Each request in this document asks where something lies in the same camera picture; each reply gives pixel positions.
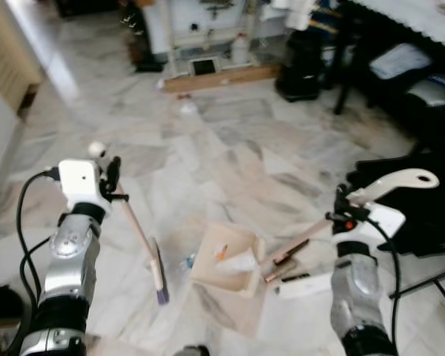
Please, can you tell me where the black table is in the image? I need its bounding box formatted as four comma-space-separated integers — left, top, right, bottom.
330, 0, 445, 149

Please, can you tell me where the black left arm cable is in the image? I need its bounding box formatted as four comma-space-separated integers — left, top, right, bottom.
15, 167, 64, 356

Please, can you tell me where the black waste bin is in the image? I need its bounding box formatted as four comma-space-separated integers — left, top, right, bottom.
0, 286, 24, 329

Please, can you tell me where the light wooden cabinet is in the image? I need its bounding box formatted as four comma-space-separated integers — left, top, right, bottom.
0, 0, 45, 112

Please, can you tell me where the small brown tube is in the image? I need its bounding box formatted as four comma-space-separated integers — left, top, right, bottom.
263, 261, 298, 283

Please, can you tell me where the wooden handled broom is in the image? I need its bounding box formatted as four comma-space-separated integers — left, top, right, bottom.
88, 141, 170, 306

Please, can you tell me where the black backpack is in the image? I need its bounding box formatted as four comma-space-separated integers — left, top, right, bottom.
276, 30, 329, 103

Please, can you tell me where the large black bag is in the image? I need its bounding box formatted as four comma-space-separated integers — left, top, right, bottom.
347, 145, 445, 257

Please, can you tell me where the white plastic bottle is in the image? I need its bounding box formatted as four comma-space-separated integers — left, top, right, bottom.
231, 33, 251, 66

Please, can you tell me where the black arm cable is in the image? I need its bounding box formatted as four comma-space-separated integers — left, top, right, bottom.
367, 219, 401, 346
15, 167, 64, 356

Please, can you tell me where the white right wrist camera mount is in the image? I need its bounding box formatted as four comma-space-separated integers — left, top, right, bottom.
356, 202, 406, 242

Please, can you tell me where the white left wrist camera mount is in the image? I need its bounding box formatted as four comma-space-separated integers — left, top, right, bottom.
58, 159, 108, 212

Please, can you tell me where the long wooden plank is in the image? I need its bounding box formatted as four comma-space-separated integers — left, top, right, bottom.
163, 64, 281, 95

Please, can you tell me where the white plastic bag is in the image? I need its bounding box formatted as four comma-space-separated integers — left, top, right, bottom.
369, 42, 432, 81

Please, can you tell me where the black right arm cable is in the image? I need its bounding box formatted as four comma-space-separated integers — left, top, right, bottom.
367, 219, 401, 346

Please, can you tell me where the grey packet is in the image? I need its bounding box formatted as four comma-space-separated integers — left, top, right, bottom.
408, 73, 445, 109

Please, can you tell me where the white paper ball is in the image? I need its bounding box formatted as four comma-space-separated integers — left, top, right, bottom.
178, 101, 199, 118

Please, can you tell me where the long white box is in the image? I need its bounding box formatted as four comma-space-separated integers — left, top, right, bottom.
274, 273, 333, 299

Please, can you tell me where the white crumpled paper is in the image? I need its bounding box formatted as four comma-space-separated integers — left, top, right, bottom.
221, 254, 259, 274

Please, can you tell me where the white lace tablecloth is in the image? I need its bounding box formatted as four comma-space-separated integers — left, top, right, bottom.
356, 0, 445, 53

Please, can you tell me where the white machine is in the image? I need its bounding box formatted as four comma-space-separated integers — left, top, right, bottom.
145, 0, 312, 75

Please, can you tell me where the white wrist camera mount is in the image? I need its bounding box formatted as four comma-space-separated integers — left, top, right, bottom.
356, 202, 406, 242
58, 159, 108, 212

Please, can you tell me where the white hanging cloth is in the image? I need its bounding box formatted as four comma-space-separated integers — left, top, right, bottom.
286, 0, 317, 30

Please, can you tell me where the beige long handled dustpan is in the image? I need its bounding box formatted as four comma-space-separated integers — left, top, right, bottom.
189, 168, 440, 300

